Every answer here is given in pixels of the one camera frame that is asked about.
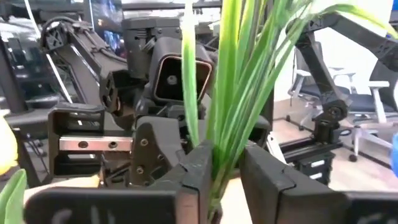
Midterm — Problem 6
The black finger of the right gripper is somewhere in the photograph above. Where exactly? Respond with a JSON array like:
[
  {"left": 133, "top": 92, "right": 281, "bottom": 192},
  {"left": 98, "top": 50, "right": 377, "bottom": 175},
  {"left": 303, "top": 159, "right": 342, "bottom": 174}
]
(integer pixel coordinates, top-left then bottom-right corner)
[
  {"left": 248, "top": 114, "right": 272, "bottom": 147},
  {"left": 130, "top": 116, "right": 189, "bottom": 188}
]

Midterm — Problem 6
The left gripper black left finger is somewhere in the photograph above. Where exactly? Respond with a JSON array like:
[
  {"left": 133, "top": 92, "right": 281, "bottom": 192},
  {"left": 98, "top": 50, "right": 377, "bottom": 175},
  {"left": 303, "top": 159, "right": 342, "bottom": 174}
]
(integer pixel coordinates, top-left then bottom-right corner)
[{"left": 23, "top": 139, "right": 215, "bottom": 224}]

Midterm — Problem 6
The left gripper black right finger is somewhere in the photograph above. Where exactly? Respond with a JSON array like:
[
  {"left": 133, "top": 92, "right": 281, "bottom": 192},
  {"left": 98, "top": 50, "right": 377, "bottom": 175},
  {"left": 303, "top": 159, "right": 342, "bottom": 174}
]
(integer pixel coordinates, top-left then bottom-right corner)
[{"left": 238, "top": 144, "right": 398, "bottom": 224}]

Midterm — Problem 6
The white blossom grass bunch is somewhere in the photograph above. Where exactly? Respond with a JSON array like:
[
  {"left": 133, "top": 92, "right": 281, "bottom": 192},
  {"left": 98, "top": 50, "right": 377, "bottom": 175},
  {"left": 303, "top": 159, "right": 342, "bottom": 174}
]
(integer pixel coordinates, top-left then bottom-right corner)
[{"left": 181, "top": 0, "right": 398, "bottom": 223}]

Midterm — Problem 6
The yellow tulip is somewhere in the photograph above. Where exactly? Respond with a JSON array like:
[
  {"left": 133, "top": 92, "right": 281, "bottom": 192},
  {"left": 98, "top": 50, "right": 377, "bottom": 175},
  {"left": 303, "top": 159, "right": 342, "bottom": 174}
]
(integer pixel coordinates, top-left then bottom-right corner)
[{"left": 0, "top": 115, "right": 28, "bottom": 224}]

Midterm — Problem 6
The white office chair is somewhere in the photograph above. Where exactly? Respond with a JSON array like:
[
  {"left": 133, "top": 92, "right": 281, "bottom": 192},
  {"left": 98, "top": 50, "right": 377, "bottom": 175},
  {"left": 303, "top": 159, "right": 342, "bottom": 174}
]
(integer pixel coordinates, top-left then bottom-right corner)
[
  {"left": 348, "top": 79, "right": 398, "bottom": 162},
  {"left": 287, "top": 67, "right": 357, "bottom": 131}
]

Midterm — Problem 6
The dark computer monitor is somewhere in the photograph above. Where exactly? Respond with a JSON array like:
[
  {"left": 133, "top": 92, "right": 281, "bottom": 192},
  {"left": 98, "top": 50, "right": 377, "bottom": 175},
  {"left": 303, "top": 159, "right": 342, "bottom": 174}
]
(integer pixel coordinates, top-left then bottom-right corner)
[{"left": 90, "top": 0, "right": 125, "bottom": 50}]

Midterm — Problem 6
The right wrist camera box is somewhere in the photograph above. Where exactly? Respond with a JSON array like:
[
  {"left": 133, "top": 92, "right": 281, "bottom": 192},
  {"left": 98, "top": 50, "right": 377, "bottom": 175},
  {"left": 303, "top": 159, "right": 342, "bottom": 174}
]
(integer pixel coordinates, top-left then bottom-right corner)
[{"left": 149, "top": 37, "right": 216, "bottom": 108}]

